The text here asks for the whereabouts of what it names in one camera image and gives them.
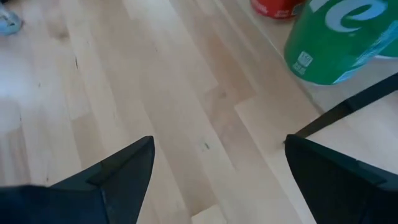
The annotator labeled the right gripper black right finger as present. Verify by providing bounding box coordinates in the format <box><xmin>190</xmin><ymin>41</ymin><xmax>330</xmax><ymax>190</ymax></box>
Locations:
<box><xmin>284</xmin><ymin>134</ymin><xmax>398</xmax><ymax>224</ymax></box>

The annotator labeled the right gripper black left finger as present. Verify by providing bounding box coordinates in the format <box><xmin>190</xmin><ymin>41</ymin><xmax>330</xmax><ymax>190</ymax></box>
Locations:
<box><xmin>0</xmin><ymin>136</ymin><xmax>155</xmax><ymax>224</ymax></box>

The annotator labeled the green Sprite can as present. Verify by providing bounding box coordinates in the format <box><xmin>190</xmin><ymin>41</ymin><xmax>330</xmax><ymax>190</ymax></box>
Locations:
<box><xmin>283</xmin><ymin>0</ymin><xmax>398</xmax><ymax>86</ymax></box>

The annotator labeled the red Fanta can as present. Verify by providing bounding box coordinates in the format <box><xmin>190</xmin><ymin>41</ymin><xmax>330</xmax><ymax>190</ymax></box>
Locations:
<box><xmin>250</xmin><ymin>0</ymin><xmax>307</xmax><ymax>20</ymax></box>

